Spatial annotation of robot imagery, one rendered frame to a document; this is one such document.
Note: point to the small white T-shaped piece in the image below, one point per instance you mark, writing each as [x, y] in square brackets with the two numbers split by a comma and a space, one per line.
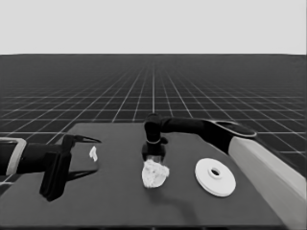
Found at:
[93, 153]

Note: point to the large thick white disc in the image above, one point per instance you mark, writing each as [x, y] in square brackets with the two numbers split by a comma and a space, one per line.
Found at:
[220, 188]

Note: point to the white round carrier with pins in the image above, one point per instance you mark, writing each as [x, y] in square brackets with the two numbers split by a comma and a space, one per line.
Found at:
[159, 183]

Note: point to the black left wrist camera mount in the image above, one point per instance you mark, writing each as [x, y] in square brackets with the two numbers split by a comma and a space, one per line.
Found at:
[52, 179]

